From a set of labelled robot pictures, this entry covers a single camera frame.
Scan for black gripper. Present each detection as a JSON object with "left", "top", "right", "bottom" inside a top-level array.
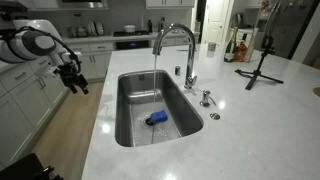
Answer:
[{"left": 53, "top": 61, "right": 90, "bottom": 96}]

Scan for chrome gooseneck faucet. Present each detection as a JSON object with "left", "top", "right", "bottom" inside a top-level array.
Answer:
[{"left": 152, "top": 23, "right": 198, "bottom": 90}]

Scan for white base cabinets beside oven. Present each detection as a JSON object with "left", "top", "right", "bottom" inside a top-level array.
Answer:
[{"left": 64, "top": 41, "right": 116, "bottom": 82}]

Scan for glass jar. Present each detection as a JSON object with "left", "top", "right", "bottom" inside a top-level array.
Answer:
[{"left": 77, "top": 26, "right": 88, "bottom": 38}]

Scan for small grey counter appliance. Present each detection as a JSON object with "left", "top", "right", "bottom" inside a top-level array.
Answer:
[{"left": 66, "top": 26, "right": 78, "bottom": 38}]

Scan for stainless steel sink basin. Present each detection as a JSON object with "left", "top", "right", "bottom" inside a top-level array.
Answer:
[{"left": 114, "top": 69, "right": 205, "bottom": 148}]

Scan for plates in dish rack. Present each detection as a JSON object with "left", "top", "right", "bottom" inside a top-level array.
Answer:
[{"left": 87, "top": 20, "right": 106, "bottom": 37}]

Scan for black built-in oven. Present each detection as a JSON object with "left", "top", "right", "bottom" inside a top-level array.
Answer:
[{"left": 115, "top": 39, "right": 150, "bottom": 51}]

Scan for sink drain strainer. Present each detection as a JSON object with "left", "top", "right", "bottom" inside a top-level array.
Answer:
[{"left": 143, "top": 114, "right": 158, "bottom": 127}]

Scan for black cooktop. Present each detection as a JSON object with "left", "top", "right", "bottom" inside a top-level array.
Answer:
[{"left": 113, "top": 29, "right": 150, "bottom": 38}]

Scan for white pot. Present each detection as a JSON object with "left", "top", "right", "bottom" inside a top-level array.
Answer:
[{"left": 123, "top": 24, "right": 138, "bottom": 34}]

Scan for blue sponge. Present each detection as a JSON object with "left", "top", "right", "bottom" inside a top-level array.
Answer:
[{"left": 148, "top": 109, "right": 169, "bottom": 125}]

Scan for steel range hood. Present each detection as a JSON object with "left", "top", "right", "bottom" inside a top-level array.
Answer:
[{"left": 58, "top": 0, "right": 109, "bottom": 10}]

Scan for black chair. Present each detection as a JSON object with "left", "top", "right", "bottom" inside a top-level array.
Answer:
[{"left": 0, "top": 152, "right": 64, "bottom": 180}]

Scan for white upper cabinets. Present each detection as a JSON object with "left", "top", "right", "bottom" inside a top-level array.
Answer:
[{"left": 145, "top": 0, "right": 196, "bottom": 9}]

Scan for chrome soap dispenser pump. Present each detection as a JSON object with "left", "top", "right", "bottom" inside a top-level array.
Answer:
[{"left": 199, "top": 89, "right": 218, "bottom": 108}]

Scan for grey mug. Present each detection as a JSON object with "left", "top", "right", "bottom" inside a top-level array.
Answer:
[{"left": 207, "top": 41, "right": 220, "bottom": 52}]

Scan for white door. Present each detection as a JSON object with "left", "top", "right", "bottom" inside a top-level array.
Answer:
[{"left": 201, "top": 0, "right": 231, "bottom": 44}]

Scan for green champagne bottle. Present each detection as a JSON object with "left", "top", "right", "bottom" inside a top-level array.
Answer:
[{"left": 223, "top": 26, "right": 238, "bottom": 63}]

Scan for orange liquid bottle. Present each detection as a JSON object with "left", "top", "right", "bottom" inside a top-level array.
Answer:
[{"left": 234, "top": 39, "right": 248, "bottom": 63}]

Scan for stainless steel refrigerator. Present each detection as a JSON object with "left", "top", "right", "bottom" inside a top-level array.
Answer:
[{"left": 263, "top": 0, "right": 316, "bottom": 59}]

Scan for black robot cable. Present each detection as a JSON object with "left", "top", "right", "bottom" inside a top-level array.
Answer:
[{"left": 0, "top": 25, "right": 83, "bottom": 74}]

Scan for white base cabinets with handles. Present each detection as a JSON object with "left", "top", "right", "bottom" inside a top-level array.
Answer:
[{"left": 0, "top": 56, "right": 73, "bottom": 168}]

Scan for black tripod with ring holder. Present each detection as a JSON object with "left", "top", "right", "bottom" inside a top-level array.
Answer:
[{"left": 234, "top": 0, "right": 285, "bottom": 91}]

